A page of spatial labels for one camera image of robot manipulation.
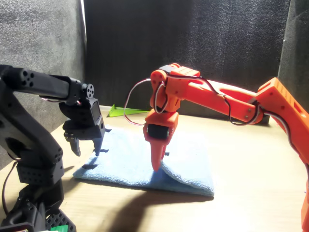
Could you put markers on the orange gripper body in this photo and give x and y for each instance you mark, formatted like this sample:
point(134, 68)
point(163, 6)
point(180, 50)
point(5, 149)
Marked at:
point(161, 118)

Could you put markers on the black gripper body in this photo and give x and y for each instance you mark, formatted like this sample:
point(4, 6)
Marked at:
point(84, 129)

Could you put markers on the light blue towel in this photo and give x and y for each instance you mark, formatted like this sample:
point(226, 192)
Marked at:
point(125, 164)

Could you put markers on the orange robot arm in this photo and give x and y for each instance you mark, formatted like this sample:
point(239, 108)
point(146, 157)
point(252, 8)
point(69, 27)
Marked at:
point(207, 94)

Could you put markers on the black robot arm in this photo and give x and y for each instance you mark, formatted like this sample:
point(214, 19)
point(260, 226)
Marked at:
point(36, 135)

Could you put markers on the lime green plastic wedge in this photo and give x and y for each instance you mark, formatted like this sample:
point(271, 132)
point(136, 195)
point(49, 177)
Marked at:
point(120, 112)

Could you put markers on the dark grey foam panel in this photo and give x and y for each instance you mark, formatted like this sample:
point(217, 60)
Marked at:
point(36, 36)
point(193, 36)
point(297, 48)

